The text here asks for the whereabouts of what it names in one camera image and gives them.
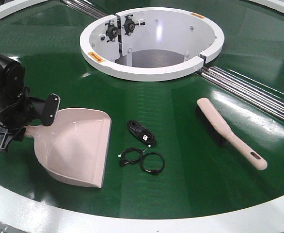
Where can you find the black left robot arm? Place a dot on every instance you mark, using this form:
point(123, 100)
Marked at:
point(12, 75)

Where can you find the chrome conveyor rollers top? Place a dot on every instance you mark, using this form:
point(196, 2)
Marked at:
point(85, 7)

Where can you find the chrome conveyor rollers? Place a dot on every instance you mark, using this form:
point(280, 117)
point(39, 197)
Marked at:
point(85, 7)
point(245, 90)

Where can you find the black bearing mount left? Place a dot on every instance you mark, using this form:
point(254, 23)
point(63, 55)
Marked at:
point(112, 31)

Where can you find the white outer conveyor rim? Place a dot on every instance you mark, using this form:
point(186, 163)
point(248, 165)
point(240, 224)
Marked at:
point(165, 172)

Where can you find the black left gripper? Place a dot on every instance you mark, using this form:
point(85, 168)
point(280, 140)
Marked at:
point(16, 116)

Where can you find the chrome conveyor rollers right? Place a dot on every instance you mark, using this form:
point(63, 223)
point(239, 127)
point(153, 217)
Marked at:
point(245, 90)

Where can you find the beige hand brush black bristles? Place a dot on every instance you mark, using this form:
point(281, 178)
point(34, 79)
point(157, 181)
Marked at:
point(216, 124)

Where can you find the black bearing mount right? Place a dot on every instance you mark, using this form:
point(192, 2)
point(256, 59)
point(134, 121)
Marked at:
point(130, 25)

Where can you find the beige plastic dustpan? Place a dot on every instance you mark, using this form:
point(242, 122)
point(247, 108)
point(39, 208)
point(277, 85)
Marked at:
point(74, 148)

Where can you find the black bearing mount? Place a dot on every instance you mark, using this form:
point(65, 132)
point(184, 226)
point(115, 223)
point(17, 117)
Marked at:
point(112, 31)
point(130, 25)

